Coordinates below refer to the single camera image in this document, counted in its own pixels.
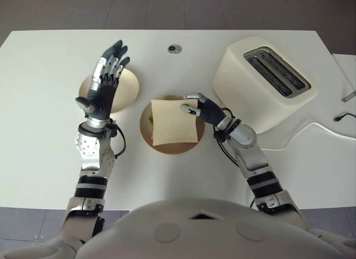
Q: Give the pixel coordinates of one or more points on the cream toaster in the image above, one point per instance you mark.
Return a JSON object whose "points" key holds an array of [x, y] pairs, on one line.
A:
{"points": [[244, 89]]}

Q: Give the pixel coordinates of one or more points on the bread slice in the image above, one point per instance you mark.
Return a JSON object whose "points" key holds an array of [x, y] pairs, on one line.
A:
{"points": [[173, 122]]}

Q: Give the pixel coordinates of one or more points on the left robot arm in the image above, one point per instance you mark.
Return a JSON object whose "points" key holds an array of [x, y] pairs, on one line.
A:
{"points": [[91, 158]]}

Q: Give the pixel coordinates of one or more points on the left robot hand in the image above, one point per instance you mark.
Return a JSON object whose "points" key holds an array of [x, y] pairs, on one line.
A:
{"points": [[101, 100]]}

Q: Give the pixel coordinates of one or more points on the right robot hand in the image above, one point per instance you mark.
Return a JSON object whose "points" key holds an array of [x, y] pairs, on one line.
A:
{"points": [[211, 110]]}

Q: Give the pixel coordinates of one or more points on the beige plate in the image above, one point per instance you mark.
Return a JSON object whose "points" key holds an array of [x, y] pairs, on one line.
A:
{"points": [[172, 149], [126, 89]]}

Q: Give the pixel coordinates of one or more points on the robot body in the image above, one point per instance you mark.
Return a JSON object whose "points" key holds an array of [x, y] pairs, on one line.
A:
{"points": [[208, 236]]}

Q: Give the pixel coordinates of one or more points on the white spiral notebook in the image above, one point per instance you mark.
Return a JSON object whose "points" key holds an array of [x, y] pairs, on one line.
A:
{"points": [[347, 72]]}

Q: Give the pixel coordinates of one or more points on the green lettuce leaf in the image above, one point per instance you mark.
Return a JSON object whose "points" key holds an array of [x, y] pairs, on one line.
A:
{"points": [[151, 118]]}

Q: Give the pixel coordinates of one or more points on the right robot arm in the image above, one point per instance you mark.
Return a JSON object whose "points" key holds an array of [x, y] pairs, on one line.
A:
{"points": [[251, 156]]}

